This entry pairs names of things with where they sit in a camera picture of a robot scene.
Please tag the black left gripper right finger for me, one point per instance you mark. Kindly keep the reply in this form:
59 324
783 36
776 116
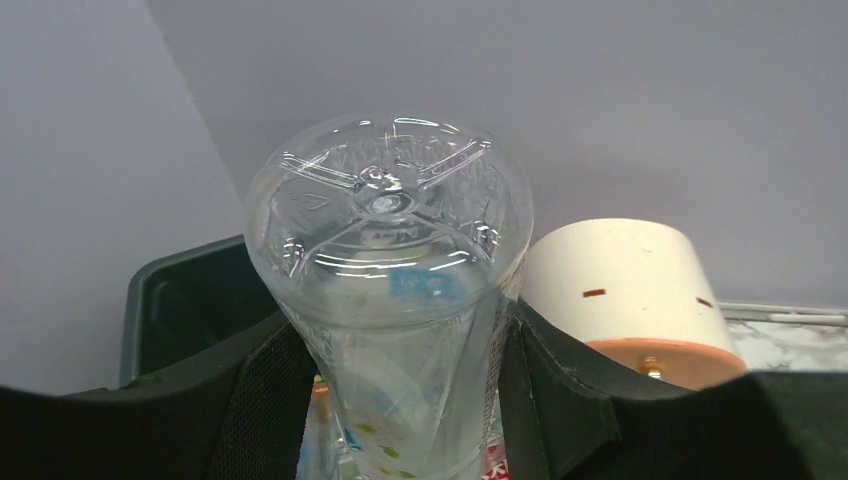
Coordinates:
569 412

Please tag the round drawer cabinet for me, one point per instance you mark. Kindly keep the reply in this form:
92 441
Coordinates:
635 291

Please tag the clear bottle blue white label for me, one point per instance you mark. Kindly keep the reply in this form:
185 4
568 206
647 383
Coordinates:
394 244

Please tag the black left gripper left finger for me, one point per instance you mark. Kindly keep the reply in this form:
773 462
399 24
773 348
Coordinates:
236 410

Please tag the dark green plastic bin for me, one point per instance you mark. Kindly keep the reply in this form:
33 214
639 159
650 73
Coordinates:
186 302

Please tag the orange label juice bottle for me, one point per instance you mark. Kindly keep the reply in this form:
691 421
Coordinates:
320 402

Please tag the red label bottle red cap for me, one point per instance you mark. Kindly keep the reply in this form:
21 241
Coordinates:
495 463

